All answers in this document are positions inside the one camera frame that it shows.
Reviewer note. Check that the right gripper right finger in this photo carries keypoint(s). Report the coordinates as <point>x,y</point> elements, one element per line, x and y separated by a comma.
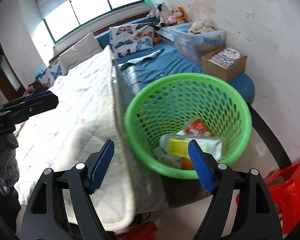
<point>256,215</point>

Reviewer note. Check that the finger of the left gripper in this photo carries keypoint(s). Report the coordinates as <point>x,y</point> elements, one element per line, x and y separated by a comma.
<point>19,110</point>

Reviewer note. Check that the butterfly pillow near toys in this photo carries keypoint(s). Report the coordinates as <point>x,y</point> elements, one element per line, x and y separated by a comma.
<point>131,38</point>

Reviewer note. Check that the clear plastic storage bin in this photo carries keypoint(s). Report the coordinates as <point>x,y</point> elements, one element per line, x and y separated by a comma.
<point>194,46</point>

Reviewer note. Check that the beige plain pillow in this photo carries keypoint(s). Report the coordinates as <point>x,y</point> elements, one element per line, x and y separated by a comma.
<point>80,51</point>

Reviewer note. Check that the green plastic mesh basket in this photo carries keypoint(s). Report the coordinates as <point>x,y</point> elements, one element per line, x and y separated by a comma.
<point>170,104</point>

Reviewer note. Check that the brown cardboard box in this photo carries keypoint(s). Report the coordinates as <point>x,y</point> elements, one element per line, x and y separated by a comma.
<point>220,72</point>

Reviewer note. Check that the pink plush toy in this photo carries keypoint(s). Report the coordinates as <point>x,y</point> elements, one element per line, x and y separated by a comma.
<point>171,20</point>

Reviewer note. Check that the green framed window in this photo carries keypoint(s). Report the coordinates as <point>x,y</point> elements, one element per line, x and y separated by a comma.
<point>63,17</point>

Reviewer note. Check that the cream quilted bed cover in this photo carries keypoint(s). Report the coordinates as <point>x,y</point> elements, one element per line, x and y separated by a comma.
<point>93,98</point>

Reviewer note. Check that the left grey gloved hand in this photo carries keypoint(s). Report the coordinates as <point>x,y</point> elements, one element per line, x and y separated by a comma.
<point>9,171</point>

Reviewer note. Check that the red snack packet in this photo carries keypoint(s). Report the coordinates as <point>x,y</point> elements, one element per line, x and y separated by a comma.
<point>198,128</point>

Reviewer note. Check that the red plastic stool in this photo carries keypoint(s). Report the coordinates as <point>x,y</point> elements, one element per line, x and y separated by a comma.
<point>284,189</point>

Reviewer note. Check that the clear plastic bottle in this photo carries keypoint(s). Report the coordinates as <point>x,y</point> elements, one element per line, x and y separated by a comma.
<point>178,145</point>

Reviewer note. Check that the pink white plastic wrapper bag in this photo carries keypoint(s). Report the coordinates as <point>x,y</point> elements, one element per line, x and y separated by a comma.
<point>168,159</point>

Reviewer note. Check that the blue bed sheet mattress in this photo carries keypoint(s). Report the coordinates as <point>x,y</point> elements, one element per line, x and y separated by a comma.
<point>168,62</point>

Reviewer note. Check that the butterfly pillow far left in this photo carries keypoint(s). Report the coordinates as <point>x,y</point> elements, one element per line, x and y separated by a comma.
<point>51,73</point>

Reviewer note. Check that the orange peel piece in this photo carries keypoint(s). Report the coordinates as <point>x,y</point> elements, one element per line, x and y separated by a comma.
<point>187,164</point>

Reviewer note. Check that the colourful book in box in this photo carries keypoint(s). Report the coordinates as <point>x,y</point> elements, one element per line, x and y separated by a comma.
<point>227,57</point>

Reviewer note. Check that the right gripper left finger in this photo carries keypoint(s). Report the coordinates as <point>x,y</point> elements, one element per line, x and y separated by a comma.
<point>45,216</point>

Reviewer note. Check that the patterned cloth in bin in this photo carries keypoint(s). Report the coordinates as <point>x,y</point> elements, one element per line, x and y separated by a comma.
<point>200,27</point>

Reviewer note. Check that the orange fox plush toy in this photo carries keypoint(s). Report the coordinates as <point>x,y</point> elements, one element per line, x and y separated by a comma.
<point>178,16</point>

